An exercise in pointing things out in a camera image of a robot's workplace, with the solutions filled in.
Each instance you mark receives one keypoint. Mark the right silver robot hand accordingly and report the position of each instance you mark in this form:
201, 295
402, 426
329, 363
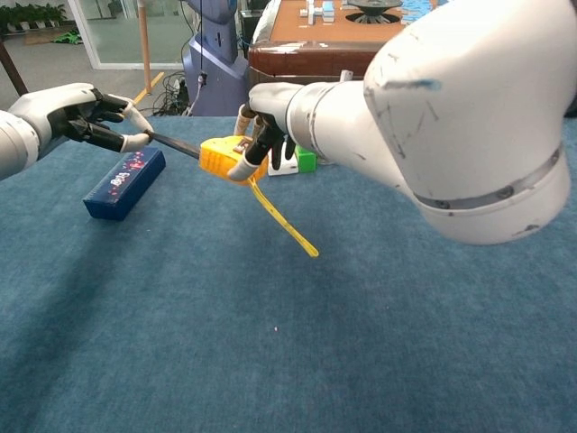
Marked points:
270, 101

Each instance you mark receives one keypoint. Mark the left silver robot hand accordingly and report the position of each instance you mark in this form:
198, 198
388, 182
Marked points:
58, 108

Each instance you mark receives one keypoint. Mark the yellow tape measure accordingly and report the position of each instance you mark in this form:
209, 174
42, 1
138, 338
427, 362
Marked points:
216, 155

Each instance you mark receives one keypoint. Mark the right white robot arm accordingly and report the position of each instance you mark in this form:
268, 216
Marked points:
451, 113

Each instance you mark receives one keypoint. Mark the brown mahjong table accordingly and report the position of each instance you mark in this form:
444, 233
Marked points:
306, 58

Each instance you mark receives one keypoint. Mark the dark table leg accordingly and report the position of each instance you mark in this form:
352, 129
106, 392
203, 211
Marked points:
11, 67

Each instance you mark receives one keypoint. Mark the white framed glass partition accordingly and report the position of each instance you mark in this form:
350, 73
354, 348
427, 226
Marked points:
97, 58

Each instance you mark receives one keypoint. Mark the small white box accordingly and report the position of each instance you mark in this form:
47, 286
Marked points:
284, 170

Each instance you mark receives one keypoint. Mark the green toy brick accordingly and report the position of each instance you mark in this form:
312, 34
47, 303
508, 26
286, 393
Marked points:
306, 162

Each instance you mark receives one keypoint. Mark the green cloth on floor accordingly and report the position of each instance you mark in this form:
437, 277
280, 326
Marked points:
67, 37

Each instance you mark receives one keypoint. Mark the row of potted plants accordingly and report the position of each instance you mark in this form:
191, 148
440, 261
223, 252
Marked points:
31, 15

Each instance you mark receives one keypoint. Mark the dark blue rectangular box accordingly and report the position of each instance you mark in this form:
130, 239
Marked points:
121, 187

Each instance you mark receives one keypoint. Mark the stack of white mahjong tiles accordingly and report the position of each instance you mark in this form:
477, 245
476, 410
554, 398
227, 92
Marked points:
322, 11

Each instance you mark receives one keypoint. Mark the wooden pole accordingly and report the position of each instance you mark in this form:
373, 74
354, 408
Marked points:
144, 45

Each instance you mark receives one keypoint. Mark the black mahjong table centre dome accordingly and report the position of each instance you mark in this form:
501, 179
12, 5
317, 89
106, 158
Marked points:
374, 9

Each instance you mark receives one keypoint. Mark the pile of blue mahjong tiles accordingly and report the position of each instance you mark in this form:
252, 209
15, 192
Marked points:
414, 11

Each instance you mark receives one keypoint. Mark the blue felt table cover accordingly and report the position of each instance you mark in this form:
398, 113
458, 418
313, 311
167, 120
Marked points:
270, 315

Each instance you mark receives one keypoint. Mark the blue-grey machine pedestal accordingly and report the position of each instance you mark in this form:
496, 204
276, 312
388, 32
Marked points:
216, 67

